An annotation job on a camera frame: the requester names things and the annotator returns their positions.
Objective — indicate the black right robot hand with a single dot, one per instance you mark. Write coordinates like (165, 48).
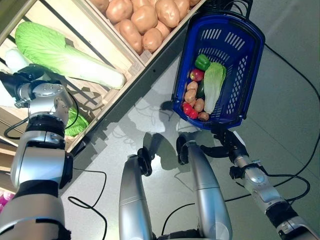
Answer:
(232, 148)

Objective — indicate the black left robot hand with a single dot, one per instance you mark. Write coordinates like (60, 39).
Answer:
(8, 85)

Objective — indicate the napa cabbage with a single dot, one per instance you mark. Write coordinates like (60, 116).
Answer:
(212, 85)
(62, 55)
(15, 60)

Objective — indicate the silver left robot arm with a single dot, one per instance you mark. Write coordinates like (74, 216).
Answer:
(37, 160)

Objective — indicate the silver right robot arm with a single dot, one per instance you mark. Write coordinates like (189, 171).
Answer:
(257, 180)

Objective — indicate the blue plastic shopping basket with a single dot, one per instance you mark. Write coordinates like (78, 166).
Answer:
(185, 62)

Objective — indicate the brown potato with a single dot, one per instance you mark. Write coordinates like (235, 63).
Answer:
(199, 105)
(167, 12)
(130, 36)
(118, 8)
(143, 18)
(192, 85)
(152, 40)
(203, 116)
(190, 95)

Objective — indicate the silver robot right leg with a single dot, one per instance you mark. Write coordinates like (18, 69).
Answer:
(207, 187)

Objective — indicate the red bell pepper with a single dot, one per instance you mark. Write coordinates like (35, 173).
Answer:
(190, 110)

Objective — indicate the dark green cucumber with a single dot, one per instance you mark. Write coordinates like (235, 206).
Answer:
(200, 91)

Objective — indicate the red apple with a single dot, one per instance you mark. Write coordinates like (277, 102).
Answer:
(197, 75)

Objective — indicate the green bell pepper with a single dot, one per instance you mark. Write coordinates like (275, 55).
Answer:
(202, 62)

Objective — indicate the wooden display shelf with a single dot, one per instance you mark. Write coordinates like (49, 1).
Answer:
(140, 87)

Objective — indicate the purple white turnip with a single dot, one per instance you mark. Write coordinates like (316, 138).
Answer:
(5, 198)

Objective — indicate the wooden cabbage crate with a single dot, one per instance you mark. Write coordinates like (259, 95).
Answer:
(135, 68)

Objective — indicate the wooden potato crate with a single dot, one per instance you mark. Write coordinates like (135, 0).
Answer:
(180, 26)

